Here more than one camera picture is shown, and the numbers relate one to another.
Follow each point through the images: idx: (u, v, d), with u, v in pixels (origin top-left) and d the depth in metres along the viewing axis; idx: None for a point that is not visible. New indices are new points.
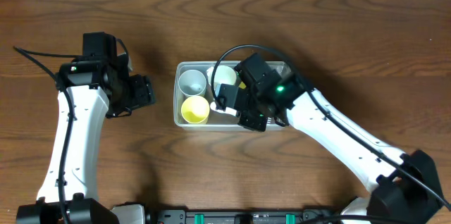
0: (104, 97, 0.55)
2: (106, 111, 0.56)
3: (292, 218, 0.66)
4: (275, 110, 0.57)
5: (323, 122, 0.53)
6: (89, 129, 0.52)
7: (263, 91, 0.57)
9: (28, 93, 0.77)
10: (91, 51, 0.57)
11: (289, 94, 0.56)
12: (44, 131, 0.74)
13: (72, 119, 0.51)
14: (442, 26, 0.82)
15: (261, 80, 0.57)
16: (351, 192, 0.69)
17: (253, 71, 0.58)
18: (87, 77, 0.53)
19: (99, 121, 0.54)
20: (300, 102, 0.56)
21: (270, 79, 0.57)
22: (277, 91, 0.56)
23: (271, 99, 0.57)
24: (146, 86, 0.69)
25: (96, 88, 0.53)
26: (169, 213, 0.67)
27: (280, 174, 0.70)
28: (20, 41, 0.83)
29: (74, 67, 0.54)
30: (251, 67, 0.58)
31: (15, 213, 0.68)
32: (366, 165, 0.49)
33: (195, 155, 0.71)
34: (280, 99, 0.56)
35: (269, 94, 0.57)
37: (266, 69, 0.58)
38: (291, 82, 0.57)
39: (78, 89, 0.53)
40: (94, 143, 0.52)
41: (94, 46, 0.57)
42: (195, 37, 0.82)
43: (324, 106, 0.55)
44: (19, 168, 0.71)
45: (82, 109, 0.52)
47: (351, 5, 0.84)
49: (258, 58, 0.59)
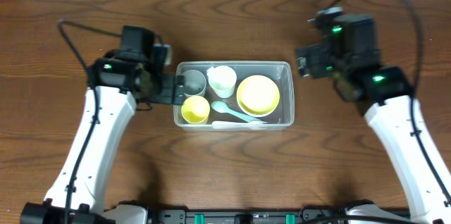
0: (132, 102, 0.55)
2: (130, 115, 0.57)
3: (292, 218, 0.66)
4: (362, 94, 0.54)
5: (407, 136, 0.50)
6: (110, 136, 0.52)
7: (356, 67, 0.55)
9: (28, 93, 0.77)
10: (128, 46, 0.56)
11: (389, 84, 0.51)
12: (44, 131, 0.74)
13: (96, 122, 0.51)
14: (441, 26, 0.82)
15: (359, 55, 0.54)
16: (351, 192, 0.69)
17: (356, 39, 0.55)
18: (118, 78, 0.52)
19: (120, 127, 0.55)
20: (395, 101, 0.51)
21: (370, 58, 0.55)
22: (374, 79, 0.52)
23: (363, 84, 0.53)
24: (178, 87, 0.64)
25: (126, 93, 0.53)
26: (169, 213, 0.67)
27: (280, 174, 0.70)
28: (19, 41, 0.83)
29: (108, 65, 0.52)
30: (357, 34, 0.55)
31: (15, 213, 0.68)
32: (430, 199, 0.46)
33: (195, 155, 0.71)
34: (373, 88, 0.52)
35: (364, 77, 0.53)
37: (370, 44, 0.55)
38: (389, 72, 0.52)
39: (108, 91, 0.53)
40: (110, 148, 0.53)
41: (133, 42, 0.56)
42: (195, 37, 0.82)
43: (418, 122, 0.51)
44: (19, 168, 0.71)
45: (107, 113, 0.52)
47: (351, 5, 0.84)
49: (368, 25, 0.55)
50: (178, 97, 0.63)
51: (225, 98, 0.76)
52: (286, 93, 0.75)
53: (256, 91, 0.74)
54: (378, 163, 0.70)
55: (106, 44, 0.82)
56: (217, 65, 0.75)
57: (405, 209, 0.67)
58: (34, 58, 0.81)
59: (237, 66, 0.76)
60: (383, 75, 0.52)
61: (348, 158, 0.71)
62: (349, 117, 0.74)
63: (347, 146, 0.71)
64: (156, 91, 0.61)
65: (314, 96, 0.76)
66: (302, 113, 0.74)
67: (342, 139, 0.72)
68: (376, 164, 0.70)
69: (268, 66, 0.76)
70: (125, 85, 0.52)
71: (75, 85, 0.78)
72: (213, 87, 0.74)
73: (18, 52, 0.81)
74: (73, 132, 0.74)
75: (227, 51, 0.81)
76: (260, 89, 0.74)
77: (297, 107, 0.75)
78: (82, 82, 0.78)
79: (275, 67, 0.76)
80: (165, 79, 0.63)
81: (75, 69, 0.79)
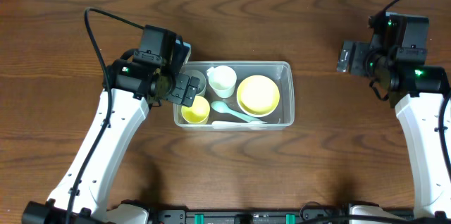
0: (144, 108, 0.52)
2: (141, 120, 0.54)
3: (292, 218, 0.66)
4: (397, 86, 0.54)
5: (433, 129, 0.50)
6: (119, 140, 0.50)
7: (399, 60, 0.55)
9: (29, 93, 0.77)
10: (148, 48, 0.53)
11: (428, 81, 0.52)
12: (44, 131, 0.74)
13: (106, 126, 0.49)
14: (442, 26, 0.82)
15: (405, 48, 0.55)
16: (351, 192, 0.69)
17: (409, 36, 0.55)
18: (135, 83, 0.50)
19: (130, 130, 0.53)
20: (428, 96, 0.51)
21: (414, 53, 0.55)
22: (414, 72, 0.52)
23: (403, 75, 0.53)
24: (190, 89, 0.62)
25: (140, 98, 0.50)
26: (169, 213, 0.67)
27: (280, 174, 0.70)
28: (20, 41, 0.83)
29: (127, 68, 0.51)
30: (410, 32, 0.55)
31: (15, 213, 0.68)
32: (439, 192, 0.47)
33: (194, 155, 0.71)
34: (410, 80, 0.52)
35: (405, 69, 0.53)
37: (418, 41, 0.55)
38: (432, 71, 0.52)
39: (122, 94, 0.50)
40: (119, 152, 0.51)
41: (153, 44, 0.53)
42: (195, 37, 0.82)
43: (445, 121, 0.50)
44: (19, 168, 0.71)
45: (119, 117, 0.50)
47: (351, 5, 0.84)
49: (423, 27, 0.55)
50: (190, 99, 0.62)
51: (225, 98, 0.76)
52: (286, 94, 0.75)
53: (256, 91, 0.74)
54: (378, 163, 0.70)
55: (107, 44, 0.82)
56: (217, 65, 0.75)
57: (405, 209, 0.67)
58: (34, 58, 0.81)
59: (237, 66, 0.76)
60: (423, 70, 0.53)
61: (348, 158, 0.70)
62: (349, 117, 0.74)
63: (347, 146, 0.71)
64: (168, 90, 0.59)
65: (314, 96, 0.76)
66: (301, 113, 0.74)
67: (342, 139, 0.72)
68: (376, 164, 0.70)
69: (268, 66, 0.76)
70: (140, 91, 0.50)
71: (75, 85, 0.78)
72: (213, 87, 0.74)
73: (19, 52, 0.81)
74: (73, 132, 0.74)
75: (227, 51, 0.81)
76: (260, 89, 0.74)
77: (297, 107, 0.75)
78: (82, 82, 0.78)
79: (275, 67, 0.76)
80: (179, 80, 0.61)
81: (75, 70, 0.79)
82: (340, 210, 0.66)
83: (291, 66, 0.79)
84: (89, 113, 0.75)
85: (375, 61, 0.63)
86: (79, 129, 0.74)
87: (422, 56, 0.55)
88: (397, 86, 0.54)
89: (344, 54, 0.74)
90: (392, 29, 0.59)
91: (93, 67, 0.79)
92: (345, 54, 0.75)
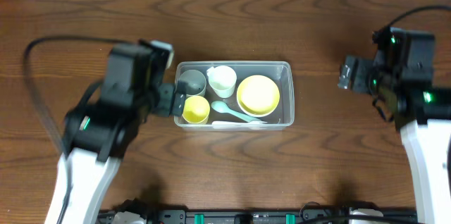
0: (112, 168, 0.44)
2: (113, 177, 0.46)
3: (292, 218, 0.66)
4: (404, 110, 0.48)
5: (435, 153, 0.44)
6: (86, 218, 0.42)
7: (405, 80, 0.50)
9: (29, 93, 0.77)
10: (116, 80, 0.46)
11: (439, 106, 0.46)
12: (44, 131, 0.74)
13: (67, 205, 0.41)
14: (442, 26, 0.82)
15: (411, 68, 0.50)
16: (351, 192, 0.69)
17: (413, 54, 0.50)
18: (96, 138, 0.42)
19: (99, 197, 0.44)
20: (439, 127, 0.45)
21: (420, 74, 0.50)
22: (424, 97, 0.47)
23: (410, 98, 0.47)
24: (179, 97, 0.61)
25: (103, 161, 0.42)
26: (169, 213, 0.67)
27: (280, 174, 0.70)
28: (19, 41, 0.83)
29: (85, 120, 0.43)
30: (415, 49, 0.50)
31: (15, 213, 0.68)
32: None
33: (194, 155, 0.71)
34: (419, 106, 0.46)
35: (412, 91, 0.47)
37: (425, 60, 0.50)
38: (440, 93, 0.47)
39: (81, 163, 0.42)
40: (92, 217, 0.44)
41: (122, 73, 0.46)
42: (195, 36, 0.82)
43: None
44: (19, 168, 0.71)
45: (79, 191, 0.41)
47: (351, 5, 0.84)
49: (429, 45, 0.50)
50: (177, 108, 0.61)
51: (225, 98, 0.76)
52: (286, 93, 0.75)
53: (256, 91, 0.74)
54: (378, 164, 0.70)
55: (107, 43, 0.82)
56: (217, 65, 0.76)
57: (405, 209, 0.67)
58: (34, 58, 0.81)
59: (237, 66, 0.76)
60: (431, 94, 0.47)
61: (349, 158, 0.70)
62: (348, 117, 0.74)
63: (347, 146, 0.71)
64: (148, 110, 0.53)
65: (314, 96, 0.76)
66: (302, 113, 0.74)
67: (342, 139, 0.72)
68: (376, 164, 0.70)
69: (268, 66, 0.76)
70: (105, 144, 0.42)
71: (75, 85, 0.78)
72: (213, 86, 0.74)
73: (19, 52, 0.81)
74: None
75: (227, 51, 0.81)
76: (260, 89, 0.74)
77: (297, 107, 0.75)
78: (82, 82, 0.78)
79: (275, 67, 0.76)
80: (163, 90, 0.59)
81: (75, 69, 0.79)
82: (340, 210, 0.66)
83: (291, 66, 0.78)
84: None
85: (380, 79, 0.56)
86: None
87: (428, 75, 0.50)
88: (405, 110, 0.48)
89: (347, 70, 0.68)
90: (395, 46, 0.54)
91: (93, 67, 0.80)
92: (348, 70, 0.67)
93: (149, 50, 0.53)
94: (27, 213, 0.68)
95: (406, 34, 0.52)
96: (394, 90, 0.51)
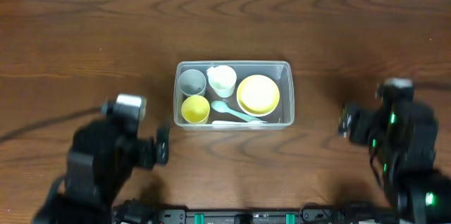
0: None
2: None
3: (292, 218, 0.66)
4: (404, 206, 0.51)
5: None
6: None
7: (406, 168, 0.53)
9: (29, 93, 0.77)
10: (81, 185, 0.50)
11: (434, 206, 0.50)
12: (44, 131, 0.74)
13: None
14: (441, 26, 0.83)
15: (411, 157, 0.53)
16: (350, 191, 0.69)
17: (418, 144, 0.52)
18: None
19: None
20: None
21: (420, 161, 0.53)
22: (425, 197, 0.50)
23: (409, 193, 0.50)
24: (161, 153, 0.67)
25: None
26: (169, 213, 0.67)
27: (280, 173, 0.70)
28: (19, 41, 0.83)
29: None
30: (420, 141, 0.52)
31: (15, 213, 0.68)
32: None
33: (194, 155, 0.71)
34: (419, 208, 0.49)
35: (411, 198, 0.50)
37: (427, 148, 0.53)
38: (440, 189, 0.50)
39: None
40: None
41: (84, 179, 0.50)
42: (195, 36, 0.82)
43: None
44: (19, 168, 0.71)
45: None
47: (351, 5, 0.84)
49: (432, 134, 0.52)
50: (161, 157, 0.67)
51: (225, 98, 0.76)
52: (286, 93, 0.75)
53: (256, 91, 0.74)
54: None
55: (107, 44, 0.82)
56: (217, 65, 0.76)
57: None
58: (34, 58, 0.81)
59: (237, 66, 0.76)
60: (435, 195, 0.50)
61: (348, 158, 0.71)
62: None
63: (347, 146, 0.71)
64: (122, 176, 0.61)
65: (314, 96, 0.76)
66: (302, 113, 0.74)
67: (342, 139, 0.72)
68: None
69: (268, 66, 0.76)
70: None
71: (75, 86, 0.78)
72: (213, 86, 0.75)
73: (19, 52, 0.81)
74: (73, 132, 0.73)
75: (227, 50, 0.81)
76: (260, 89, 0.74)
77: (297, 107, 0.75)
78: (82, 82, 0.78)
79: (275, 67, 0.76)
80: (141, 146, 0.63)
81: (75, 69, 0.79)
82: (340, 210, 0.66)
83: (291, 66, 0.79)
84: (88, 113, 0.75)
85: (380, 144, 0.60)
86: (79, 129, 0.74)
87: (428, 163, 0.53)
88: (405, 206, 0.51)
89: (347, 118, 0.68)
90: (397, 124, 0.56)
91: (93, 67, 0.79)
92: (350, 118, 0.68)
93: (111, 131, 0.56)
94: (27, 214, 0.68)
95: (414, 120, 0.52)
96: (396, 175, 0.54)
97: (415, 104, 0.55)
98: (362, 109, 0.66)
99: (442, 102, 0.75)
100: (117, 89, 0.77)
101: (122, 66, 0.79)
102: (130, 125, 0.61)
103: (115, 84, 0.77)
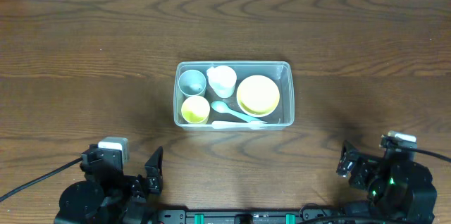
0: None
2: None
3: (292, 218, 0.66)
4: None
5: None
6: None
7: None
9: (29, 93, 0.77)
10: None
11: None
12: (44, 131, 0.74)
13: None
14: (441, 26, 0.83)
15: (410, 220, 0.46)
16: (351, 192, 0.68)
17: (416, 207, 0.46)
18: None
19: None
20: None
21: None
22: None
23: None
24: (153, 187, 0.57)
25: None
26: (169, 213, 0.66)
27: (280, 174, 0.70)
28: (19, 41, 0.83)
29: None
30: (418, 205, 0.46)
31: (15, 214, 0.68)
32: None
33: (195, 154, 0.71)
34: None
35: None
37: (426, 211, 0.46)
38: None
39: None
40: None
41: None
42: (195, 37, 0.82)
43: None
44: (18, 168, 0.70)
45: None
47: (351, 5, 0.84)
49: (430, 197, 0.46)
50: (154, 187, 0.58)
51: (225, 98, 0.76)
52: (286, 93, 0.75)
53: (256, 92, 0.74)
54: None
55: (106, 44, 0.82)
56: (217, 65, 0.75)
57: None
58: (34, 58, 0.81)
59: (237, 66, 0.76)
60: None
61: None
62: (349, 117, 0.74)
63: None
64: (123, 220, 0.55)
65: (313, 96, 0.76)
66: (301, 113, 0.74)
67: (342, 139, 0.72)
68: None
69: (268, 66, 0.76)
70: None
71: (76, 86, 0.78)
72: (213, 87, 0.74)
73: (19, 52, 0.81)
74: (72, 132, 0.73)
75: (227, 50, 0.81)
76: (260, 90, 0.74)
77: (297, 107, 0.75)
78: (82, 82, 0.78)
79: (275, 67, 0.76)
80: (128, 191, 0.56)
81: (75, 70, 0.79)
82: (340, 210, 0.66)
83: (291, 66, 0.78)
84: (88, 113, 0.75)
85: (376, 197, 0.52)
86: (79, 129, 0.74)
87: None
88: None
89: (347, 163, 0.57)
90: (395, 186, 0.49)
91: (93, 67, 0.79)
92: (350, 163, 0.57)
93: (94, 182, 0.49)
94: (27, 214, 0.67)
95: (413, 189, 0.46)
96: None
97: (412, 168, 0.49)
98: (365, 156, 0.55)
99: (442, 102, 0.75)
100: (117, 89, 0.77)
101: (122, 66, 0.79)
102: (111, 172, 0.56)
103: (115, 84, 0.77)
